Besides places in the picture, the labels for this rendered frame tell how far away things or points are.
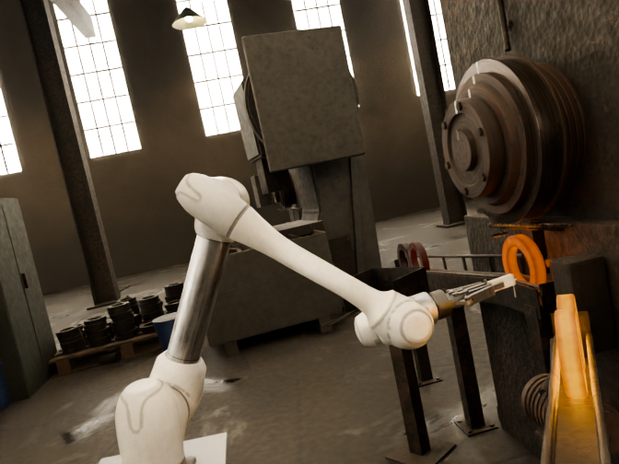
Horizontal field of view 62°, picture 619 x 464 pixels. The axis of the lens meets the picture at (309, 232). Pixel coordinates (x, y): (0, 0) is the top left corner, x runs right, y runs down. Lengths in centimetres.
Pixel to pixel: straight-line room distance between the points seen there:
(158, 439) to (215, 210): 60
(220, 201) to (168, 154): 1022
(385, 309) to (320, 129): 303
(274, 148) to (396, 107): 837
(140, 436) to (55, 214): 1066
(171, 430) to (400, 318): 68
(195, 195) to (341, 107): 296
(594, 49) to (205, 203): 100
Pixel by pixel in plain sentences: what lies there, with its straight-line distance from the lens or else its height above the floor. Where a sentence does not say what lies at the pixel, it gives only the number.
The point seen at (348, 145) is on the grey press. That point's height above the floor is 135.
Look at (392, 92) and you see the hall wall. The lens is 1220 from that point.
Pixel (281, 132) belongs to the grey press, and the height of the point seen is 155.
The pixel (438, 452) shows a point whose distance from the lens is 219.
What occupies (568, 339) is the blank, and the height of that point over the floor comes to 77.
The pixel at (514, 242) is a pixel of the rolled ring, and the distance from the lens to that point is 160.
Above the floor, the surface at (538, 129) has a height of 113.
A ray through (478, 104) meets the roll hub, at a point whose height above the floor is 122.
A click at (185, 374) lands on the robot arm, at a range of 157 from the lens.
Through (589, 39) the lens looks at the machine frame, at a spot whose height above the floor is 131.
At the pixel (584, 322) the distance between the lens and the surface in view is 127.
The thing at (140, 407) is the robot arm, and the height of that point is 65.
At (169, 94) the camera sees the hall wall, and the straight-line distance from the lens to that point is 1168.
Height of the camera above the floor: 111
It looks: 5 degrees down
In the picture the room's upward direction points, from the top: 12 degrees counter-clockwise
